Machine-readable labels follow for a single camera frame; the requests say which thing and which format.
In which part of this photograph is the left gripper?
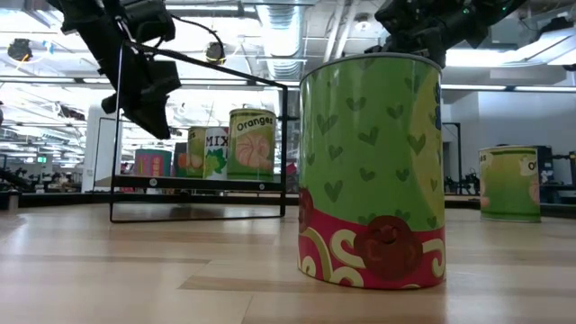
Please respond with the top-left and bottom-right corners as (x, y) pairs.
(74, 20), (182, 140)

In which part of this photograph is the pink patterned can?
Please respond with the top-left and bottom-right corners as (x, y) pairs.
(133, 148), (173, 177)

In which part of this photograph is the green Pears can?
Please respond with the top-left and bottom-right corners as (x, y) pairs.
(186, 126), (209, 179)

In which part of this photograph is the white red Mixed Fruit can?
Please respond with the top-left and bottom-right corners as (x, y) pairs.
(202, 126), (231, 181)

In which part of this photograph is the green Oranges can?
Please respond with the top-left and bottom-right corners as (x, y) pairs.
(226, 108), (277, 183)
(478, 144), (542, 224)

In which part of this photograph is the green hearts red can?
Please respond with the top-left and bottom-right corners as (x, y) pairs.
(297, 52), (447, 290)

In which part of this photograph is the white pillar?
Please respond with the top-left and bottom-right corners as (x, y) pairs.
(82, 105), (122, 194)

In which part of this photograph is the ceiling light strip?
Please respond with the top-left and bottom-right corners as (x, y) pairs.
(440, 83), (576, 94)

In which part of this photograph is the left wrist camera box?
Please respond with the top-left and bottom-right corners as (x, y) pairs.
(120, 0), (177, 44)

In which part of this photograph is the black aluminium table frame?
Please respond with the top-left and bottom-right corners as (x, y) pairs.
(0, 191), (576, 221)

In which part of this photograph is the ribbed silver ventilation duct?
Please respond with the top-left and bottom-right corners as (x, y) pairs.
(256, 0), (308, 81)

